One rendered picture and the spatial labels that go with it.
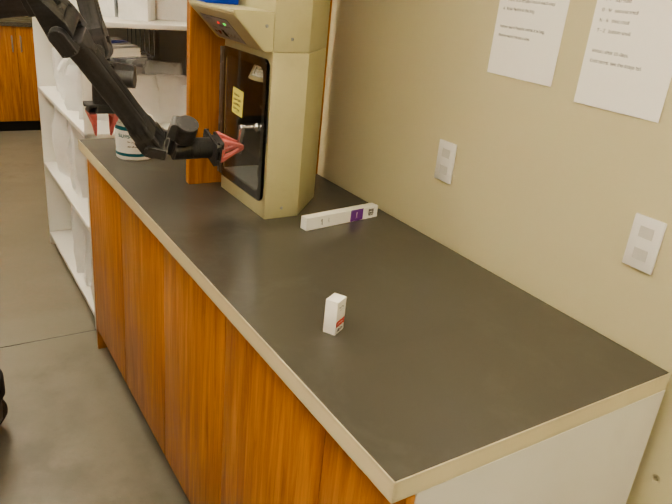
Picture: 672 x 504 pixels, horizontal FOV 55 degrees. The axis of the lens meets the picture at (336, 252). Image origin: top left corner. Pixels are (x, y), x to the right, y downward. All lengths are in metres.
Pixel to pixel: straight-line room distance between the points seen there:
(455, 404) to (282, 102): 1.00
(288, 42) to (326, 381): 0.97
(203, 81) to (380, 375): 1.22
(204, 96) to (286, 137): 0.39
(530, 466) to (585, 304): 0.50
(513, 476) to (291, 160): 1.08
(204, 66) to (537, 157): 1.05
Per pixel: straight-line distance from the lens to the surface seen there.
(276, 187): 1.89
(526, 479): 1.27
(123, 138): 2.43
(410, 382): 1.22
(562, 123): 1.60
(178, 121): 1.75
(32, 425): 2.70
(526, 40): 1.68
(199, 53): 2.12
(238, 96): 1.98
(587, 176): 1.57
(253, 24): 1.77
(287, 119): 1.85
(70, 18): 1.61
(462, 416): 1.17
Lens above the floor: 1.61
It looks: 23 degrees down
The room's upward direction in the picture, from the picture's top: 6 degrees clockwise
